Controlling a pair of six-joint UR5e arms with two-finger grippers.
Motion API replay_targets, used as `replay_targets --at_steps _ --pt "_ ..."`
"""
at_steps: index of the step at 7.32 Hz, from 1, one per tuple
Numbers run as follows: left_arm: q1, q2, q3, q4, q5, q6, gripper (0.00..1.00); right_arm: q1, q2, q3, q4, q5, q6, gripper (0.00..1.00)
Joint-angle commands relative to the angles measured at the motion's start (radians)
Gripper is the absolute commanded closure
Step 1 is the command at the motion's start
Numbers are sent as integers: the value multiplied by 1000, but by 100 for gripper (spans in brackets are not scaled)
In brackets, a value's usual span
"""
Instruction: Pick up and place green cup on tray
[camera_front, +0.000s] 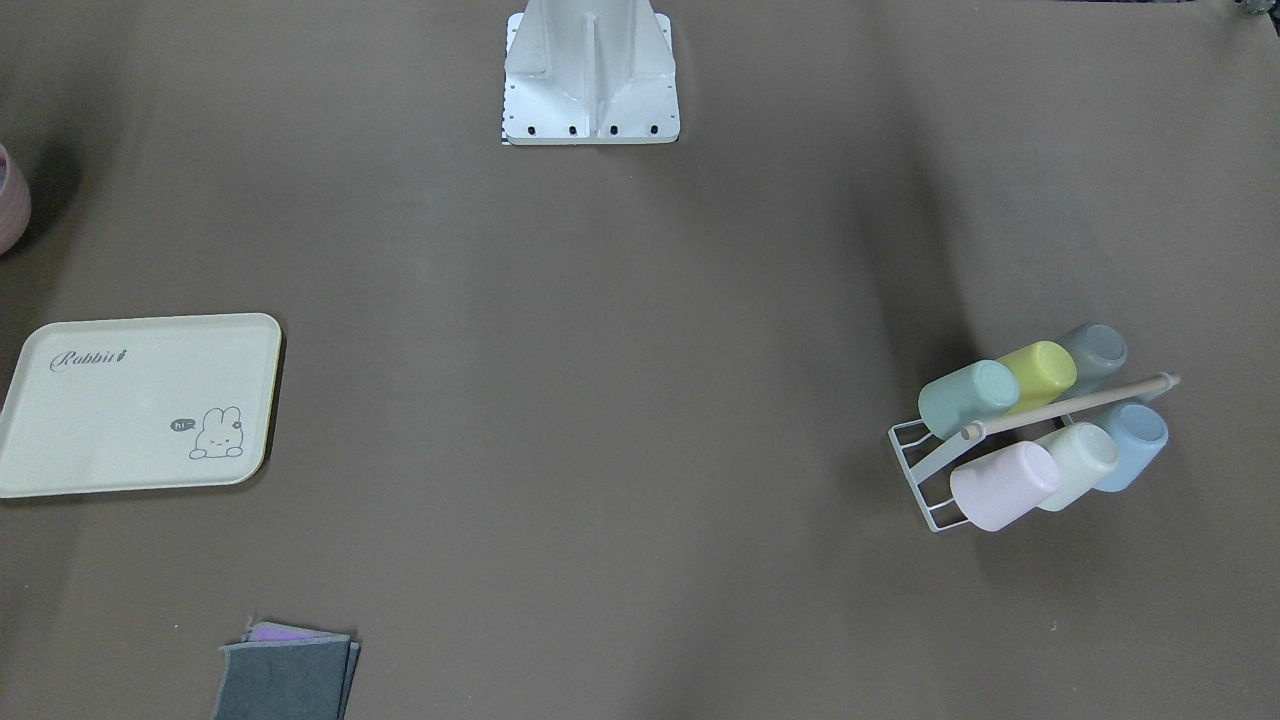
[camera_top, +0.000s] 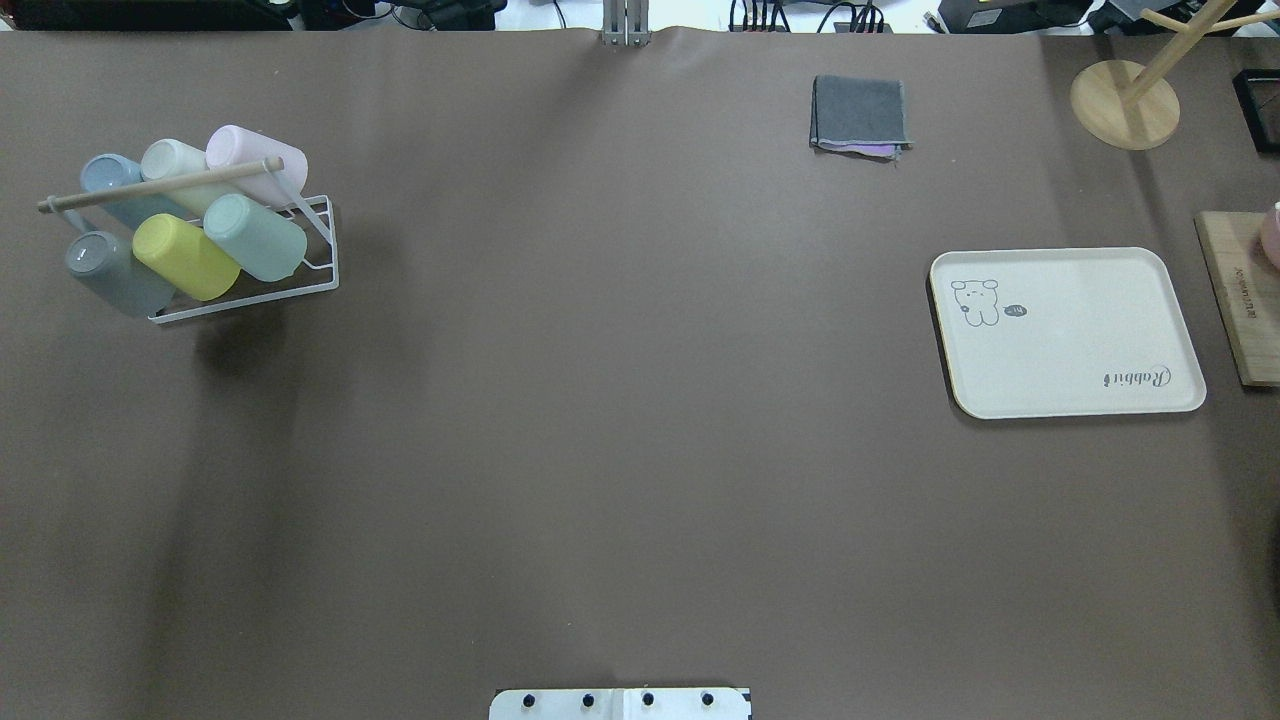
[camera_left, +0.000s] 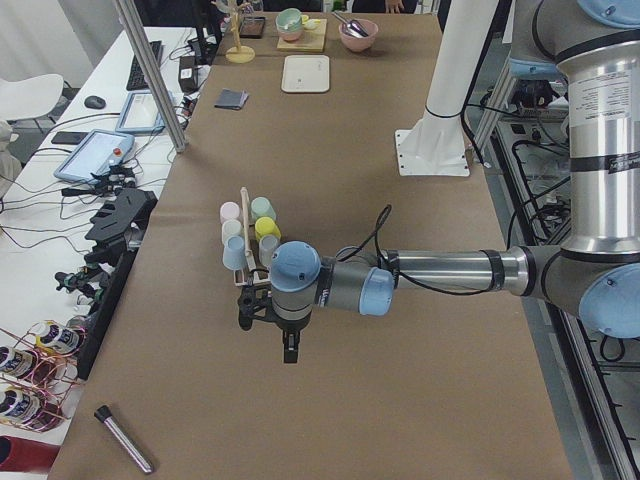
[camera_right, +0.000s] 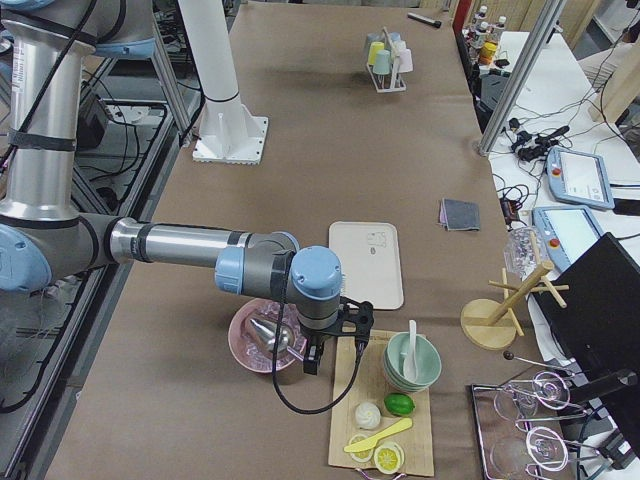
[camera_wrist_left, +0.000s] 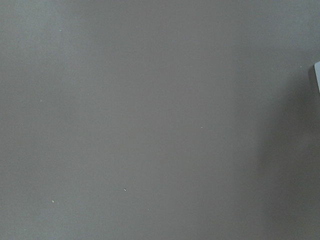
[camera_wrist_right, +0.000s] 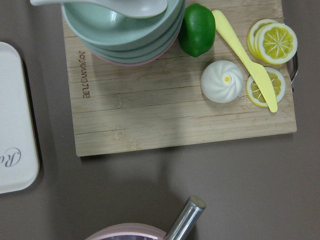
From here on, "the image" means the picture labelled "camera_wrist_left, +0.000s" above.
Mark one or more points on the cream rabbit tray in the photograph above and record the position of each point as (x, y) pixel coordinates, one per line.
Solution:
(314, 78)

